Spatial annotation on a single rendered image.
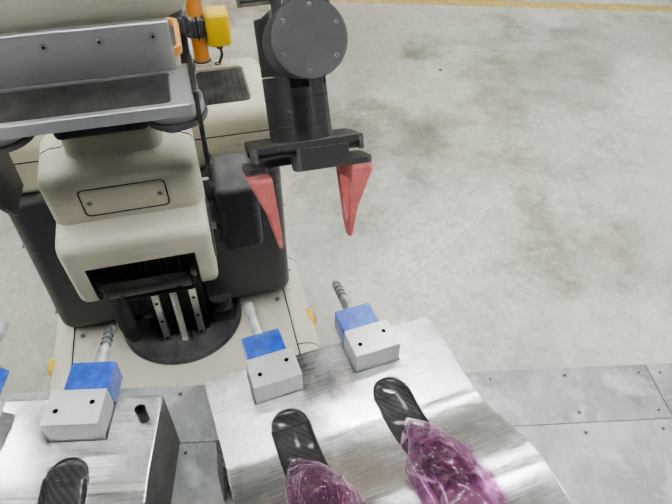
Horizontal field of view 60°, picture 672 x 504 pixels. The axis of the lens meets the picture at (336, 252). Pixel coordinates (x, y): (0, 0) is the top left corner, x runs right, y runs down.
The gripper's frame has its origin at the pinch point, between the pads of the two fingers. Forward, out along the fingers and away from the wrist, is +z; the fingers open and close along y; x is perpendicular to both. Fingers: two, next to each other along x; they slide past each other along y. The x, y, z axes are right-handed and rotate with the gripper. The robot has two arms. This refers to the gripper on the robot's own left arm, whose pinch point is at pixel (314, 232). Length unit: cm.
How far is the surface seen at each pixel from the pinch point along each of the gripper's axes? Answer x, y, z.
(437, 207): 143, 72, 40
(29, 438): -3.1, -28.6, 13.4
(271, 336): 4.4, -5.4, 12.0
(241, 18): 317, 27, -46
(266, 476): -8.5, -8.7, 19.4
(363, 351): -1.1, 3.3, 13.2
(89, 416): -5.2, -22.7, 11.4
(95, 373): 0.4, -22.7, 10.1
